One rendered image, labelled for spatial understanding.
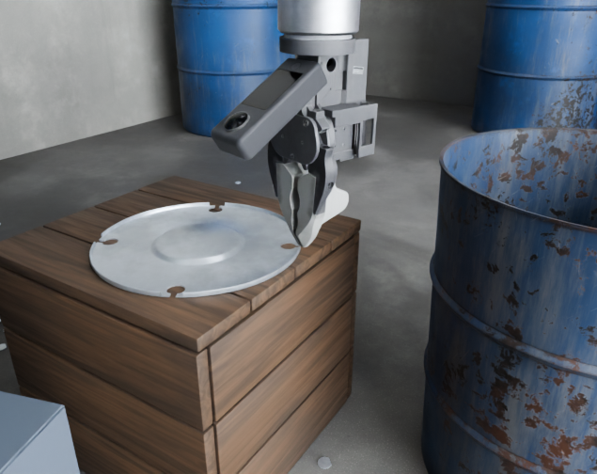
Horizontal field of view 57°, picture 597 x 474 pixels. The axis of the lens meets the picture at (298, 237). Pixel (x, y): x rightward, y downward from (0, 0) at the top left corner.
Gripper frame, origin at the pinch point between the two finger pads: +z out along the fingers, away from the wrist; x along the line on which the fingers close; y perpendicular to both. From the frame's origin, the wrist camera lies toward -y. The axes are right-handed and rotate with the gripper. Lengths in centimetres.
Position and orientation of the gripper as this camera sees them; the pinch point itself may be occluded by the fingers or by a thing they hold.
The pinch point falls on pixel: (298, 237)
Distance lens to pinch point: 59.0
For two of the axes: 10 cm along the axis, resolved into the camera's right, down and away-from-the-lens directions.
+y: 7.7, -2.6, 5.9
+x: -6.4, -3.3, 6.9
